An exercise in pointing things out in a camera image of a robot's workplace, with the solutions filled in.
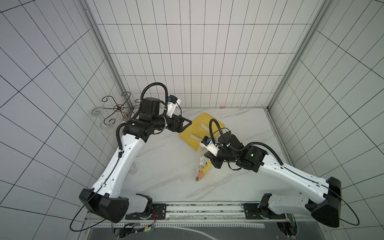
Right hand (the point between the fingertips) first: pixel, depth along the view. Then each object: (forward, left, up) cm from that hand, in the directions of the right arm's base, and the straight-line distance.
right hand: (205, 149), depth 74 cm
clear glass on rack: (+10, +56, +14) cm, 59 cm away
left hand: (+6, +11, +13) cm, 18 cm away
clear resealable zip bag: (-6, 0, -3) cm, 7 cm away
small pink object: (+52, -15, -21) cm, 58 cm away
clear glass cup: (-8, +40, -14) cm, 43 cm away
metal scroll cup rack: (+16, +47, +12) cm, 51 cm away
